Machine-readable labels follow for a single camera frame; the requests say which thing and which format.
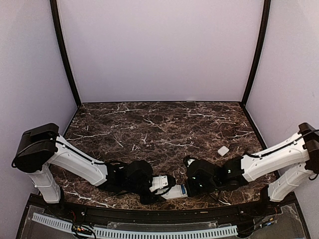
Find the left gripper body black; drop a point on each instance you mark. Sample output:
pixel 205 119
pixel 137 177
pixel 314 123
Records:
pixel 148 200

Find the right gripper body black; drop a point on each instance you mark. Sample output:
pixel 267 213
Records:
pixel 193 191

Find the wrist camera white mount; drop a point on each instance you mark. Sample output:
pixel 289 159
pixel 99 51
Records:
pixel 188 160
pixel 162 182

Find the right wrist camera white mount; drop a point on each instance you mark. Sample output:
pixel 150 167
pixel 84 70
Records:
pixel 188 160

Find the black front table rail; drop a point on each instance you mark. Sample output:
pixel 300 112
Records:
pixel 128 209

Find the white slotted cable duct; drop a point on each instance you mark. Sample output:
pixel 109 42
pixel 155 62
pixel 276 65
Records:
pixel 139 231

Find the white remote control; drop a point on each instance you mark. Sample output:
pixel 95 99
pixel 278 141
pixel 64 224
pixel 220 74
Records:
pixel 174 193

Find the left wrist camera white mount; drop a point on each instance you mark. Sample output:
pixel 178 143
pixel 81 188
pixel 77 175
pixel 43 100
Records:
pixel 162 182

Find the right black frame post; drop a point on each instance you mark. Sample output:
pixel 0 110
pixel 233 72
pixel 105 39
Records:
pixel 258 52

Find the left black frame post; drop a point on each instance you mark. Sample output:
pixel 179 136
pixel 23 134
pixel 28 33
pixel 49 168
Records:
pixel 63 51

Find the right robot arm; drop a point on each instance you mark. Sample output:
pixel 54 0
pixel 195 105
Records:
pixel 299 154

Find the black frame post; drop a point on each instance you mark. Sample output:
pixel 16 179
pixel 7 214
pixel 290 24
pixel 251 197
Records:
pixel 258 52
pixel 63 51

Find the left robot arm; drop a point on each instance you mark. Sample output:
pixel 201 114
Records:
pixel 41 146

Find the white battery compartment cover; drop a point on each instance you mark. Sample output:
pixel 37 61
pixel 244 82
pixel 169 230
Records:
pixel 223 151

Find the blue battery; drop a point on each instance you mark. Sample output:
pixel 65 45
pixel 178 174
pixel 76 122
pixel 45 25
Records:
pixel 183 189

